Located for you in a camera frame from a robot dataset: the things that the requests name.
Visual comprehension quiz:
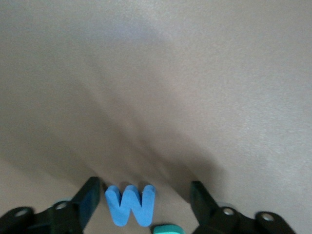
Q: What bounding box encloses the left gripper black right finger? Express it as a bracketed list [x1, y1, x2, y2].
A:
[191, 180, 297, 234]

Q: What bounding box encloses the blue foam letter W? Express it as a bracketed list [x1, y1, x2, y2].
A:
[104, 184, 156, 227]

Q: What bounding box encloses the teal foam letter R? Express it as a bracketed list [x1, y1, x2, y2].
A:
[153, 224, 183, 234]

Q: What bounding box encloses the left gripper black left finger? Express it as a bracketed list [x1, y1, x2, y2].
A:
[0, 177, 101, 234]

